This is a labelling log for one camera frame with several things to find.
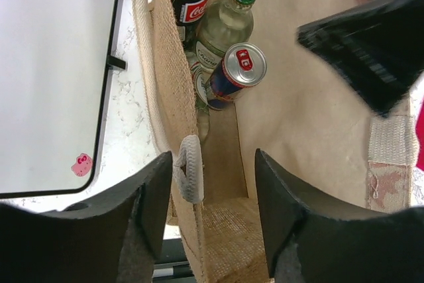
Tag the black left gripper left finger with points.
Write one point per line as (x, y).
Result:
(114, 236)

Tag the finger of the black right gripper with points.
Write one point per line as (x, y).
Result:
(377, 48)

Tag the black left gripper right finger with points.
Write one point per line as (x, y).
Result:
(310, 236)

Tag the tan canvas tote bag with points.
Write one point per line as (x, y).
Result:
(303, 114)

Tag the Red Bull can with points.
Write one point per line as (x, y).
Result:
(242, 67)

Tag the clear glass bottle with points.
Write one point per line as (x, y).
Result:
(202, 108)
(225, 23)

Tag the red plastic clipboard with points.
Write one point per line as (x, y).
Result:
(417, 180)

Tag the white whiteboard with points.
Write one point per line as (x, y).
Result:
(55, 62)

